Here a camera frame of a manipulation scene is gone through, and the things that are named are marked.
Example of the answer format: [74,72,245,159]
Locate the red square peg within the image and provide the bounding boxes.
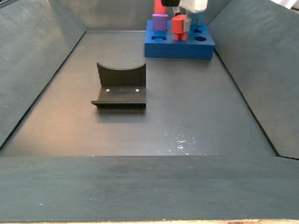
[153,0,165,14]

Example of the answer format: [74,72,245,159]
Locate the purple peg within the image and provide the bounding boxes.
[152,14,168,32]

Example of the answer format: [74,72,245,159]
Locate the black curved fixture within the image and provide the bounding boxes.
[90,64,145,108]

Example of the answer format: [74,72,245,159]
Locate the blue shape sorter block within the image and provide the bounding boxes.
[144,20,215,60]

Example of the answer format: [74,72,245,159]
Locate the light blue peg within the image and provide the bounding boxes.
[189,12,204,26]

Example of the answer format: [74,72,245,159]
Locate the red three prong object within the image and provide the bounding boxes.
[172,14,188,41]

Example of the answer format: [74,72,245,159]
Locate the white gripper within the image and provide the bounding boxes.
[161,0,208,33]

